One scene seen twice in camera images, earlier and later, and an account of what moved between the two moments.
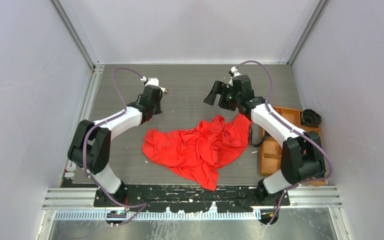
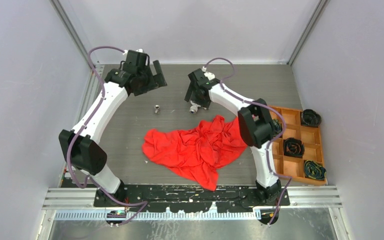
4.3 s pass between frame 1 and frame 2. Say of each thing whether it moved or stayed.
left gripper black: moved
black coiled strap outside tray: stayed
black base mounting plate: stayed
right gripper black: moved
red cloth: stayed
